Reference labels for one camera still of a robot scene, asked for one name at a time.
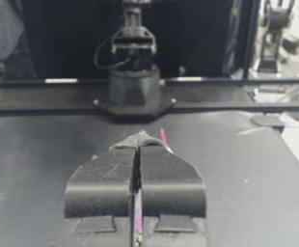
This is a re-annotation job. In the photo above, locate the clear bag with pink zip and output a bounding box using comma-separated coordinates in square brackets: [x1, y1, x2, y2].
[129, 125, 175, 247]

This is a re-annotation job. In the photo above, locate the person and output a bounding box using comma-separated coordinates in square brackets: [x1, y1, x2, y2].
[0, 0, 33, 79]

